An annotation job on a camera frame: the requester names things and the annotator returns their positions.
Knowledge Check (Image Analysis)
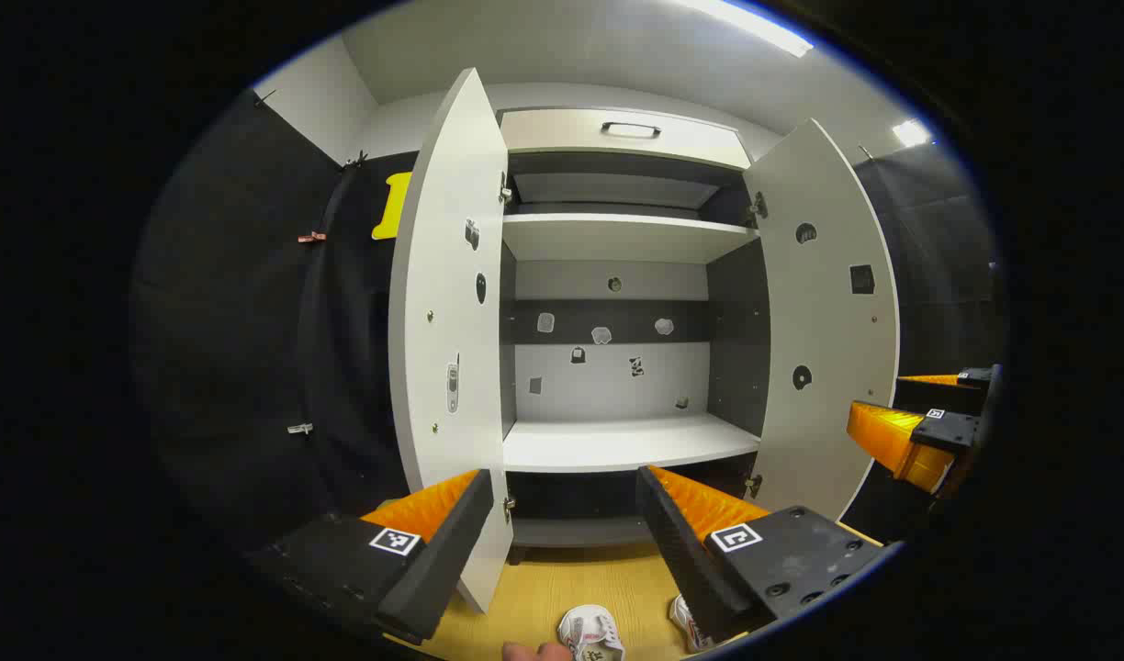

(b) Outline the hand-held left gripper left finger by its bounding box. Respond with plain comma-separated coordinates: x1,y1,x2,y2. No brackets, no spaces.
248,468,496,645

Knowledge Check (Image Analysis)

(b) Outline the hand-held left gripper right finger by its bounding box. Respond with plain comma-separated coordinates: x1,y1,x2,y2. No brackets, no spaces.
635,464,886,645

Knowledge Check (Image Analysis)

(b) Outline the white sneaker shoe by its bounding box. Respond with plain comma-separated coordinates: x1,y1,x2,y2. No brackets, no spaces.
669,595,714,655
557,604,625,661

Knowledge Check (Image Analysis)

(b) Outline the white shoe cabinet door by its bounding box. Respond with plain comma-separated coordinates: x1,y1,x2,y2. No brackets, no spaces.
388,67,517,614
744,118,901,524

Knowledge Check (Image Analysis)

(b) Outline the beige cabinet drawer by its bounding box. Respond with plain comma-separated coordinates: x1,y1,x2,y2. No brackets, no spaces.
500,108,754,171

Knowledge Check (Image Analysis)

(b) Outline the black backdrop cloth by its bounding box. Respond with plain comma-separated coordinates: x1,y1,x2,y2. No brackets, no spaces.
130,87,1004,552

